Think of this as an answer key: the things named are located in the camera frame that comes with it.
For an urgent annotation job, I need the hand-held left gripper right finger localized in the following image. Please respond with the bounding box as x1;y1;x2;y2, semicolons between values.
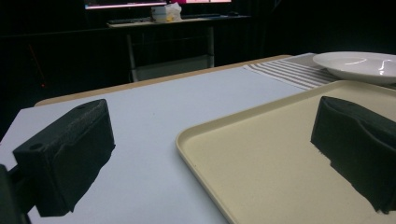
310;95;396;215

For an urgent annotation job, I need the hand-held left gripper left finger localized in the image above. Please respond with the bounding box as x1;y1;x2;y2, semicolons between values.
12;98;116;218

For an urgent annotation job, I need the white ceramic plate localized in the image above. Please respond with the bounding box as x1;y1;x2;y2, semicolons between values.
312;50;396;87

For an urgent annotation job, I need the beige plastic tray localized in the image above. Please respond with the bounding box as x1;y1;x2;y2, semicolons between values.
175;79;396;224

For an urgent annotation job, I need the striped grey cloth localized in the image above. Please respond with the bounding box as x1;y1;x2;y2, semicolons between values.
242;52;344;91

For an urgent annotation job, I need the black keyboard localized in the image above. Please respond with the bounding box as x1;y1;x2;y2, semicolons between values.
106;17;150;26

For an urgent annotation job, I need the dark desk with metal legs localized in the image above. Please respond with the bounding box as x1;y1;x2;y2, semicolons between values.
106;13;251;82

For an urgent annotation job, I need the monitor with pink screen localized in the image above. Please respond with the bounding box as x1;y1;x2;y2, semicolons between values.
83;0;233;11

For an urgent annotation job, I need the white container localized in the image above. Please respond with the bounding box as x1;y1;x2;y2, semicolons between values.
150;6;167;23

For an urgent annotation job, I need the white plastic bag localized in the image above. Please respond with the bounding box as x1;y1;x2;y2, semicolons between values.
164;2;183;22

